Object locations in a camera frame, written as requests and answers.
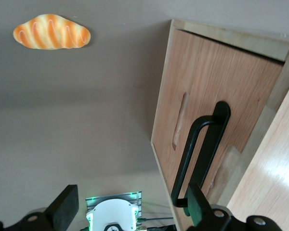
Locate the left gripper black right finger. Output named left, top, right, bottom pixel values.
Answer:
left=184, top=183, right=282, bottom=231

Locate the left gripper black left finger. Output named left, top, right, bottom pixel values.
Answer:
left=0, top=184, right=79, bottom=231

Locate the black metal drawer handle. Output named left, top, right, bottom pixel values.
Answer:
left=170, top=101, right=232, bottom=208

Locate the wooden drawer with black handle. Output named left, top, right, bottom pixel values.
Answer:
left=163, top=35, right=285, bottom=231

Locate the wooden drawer cabinet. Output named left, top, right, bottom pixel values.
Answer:
left=150, top=19, right=289, bottom=231

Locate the plain wooden drawer front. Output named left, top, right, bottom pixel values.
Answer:
left=151, top=28, right=203, bottom=186

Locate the orange striped toy bread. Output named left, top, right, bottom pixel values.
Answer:
left=13, top=13, right=92, bottom=51

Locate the black cable to arm base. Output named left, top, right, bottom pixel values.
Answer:
left=138, top=216, right=174, bottom=223

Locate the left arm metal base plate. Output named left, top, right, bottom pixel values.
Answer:
left=85, top=191, right=143, bottom=218

